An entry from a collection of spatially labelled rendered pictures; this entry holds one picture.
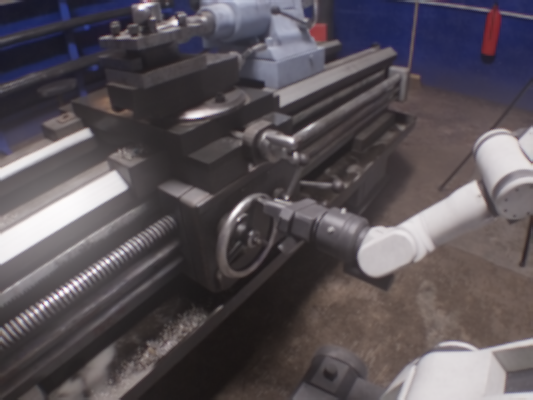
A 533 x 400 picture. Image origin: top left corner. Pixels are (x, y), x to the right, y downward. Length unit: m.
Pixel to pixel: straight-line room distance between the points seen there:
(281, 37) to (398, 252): 0.96
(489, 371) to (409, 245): 0.24
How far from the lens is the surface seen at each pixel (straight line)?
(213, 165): 0.75
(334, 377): 1.13
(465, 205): 0.59
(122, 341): 1.06
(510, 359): 0.65
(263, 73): 1.33
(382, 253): 0.61
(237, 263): 0.93
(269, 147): 0.78
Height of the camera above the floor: 1.22
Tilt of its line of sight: 34 degrees down
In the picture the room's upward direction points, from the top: 3 degrees counter-clockwise
